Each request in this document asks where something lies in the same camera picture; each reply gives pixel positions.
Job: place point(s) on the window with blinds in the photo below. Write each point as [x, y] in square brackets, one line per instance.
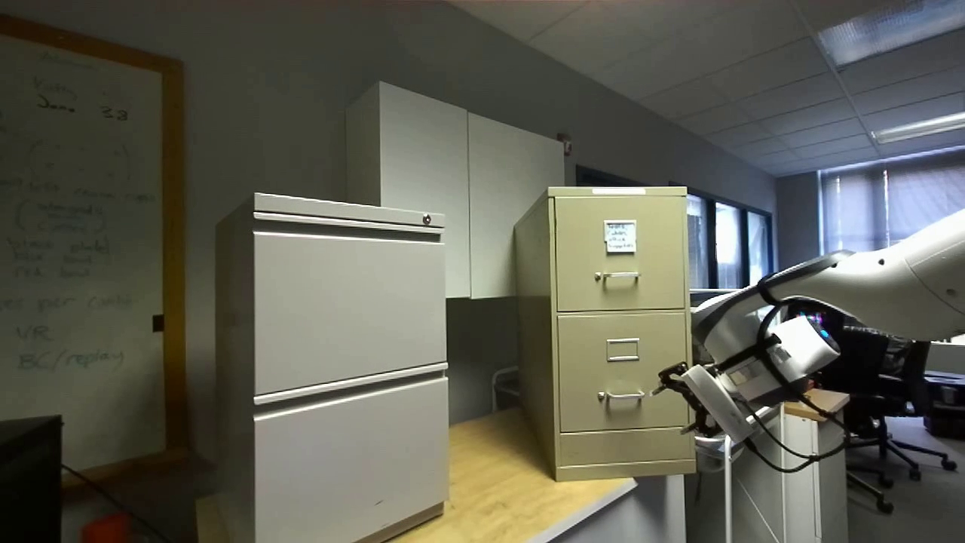
[855, 205]

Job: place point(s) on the red round object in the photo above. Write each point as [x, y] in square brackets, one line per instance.
[110, 530]

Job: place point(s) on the dark window row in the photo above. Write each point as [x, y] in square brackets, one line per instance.
[729, 241]

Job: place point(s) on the whiteboard with wooden frame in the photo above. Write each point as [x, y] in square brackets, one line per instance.
[80, 252]

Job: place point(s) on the beige labelled cabinet drawer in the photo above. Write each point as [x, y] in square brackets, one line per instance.
[584, 236]

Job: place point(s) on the beige bottom cabinet drawer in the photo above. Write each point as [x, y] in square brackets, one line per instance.
[652, 363]

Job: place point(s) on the black office chair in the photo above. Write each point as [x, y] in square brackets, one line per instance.
[884, 401]

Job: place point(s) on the grey lateral file cabinet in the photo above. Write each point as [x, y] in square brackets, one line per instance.
[343, 321]

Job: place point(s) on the narrow ceiling light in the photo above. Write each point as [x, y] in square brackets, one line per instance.
[920, 128]

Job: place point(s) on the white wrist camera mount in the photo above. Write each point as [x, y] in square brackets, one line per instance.
[720, 401]

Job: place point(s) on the white pedestal cabinet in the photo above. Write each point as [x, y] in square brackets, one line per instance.
[803, 492]

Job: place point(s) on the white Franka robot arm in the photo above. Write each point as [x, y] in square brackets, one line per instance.
[907, 287]

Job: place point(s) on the beige metal file cabinet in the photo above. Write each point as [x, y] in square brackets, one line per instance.
[532, 332]

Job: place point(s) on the white label card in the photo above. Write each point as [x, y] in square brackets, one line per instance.
[619, 236]

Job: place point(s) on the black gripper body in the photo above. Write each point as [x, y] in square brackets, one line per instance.
[679, 381]

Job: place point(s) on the wide ceiling light panel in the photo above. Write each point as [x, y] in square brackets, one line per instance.
[894, 28]

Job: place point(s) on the black box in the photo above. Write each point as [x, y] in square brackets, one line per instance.
[29, 484]

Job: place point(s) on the white wall cabinet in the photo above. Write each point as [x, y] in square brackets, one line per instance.
[455, 181]

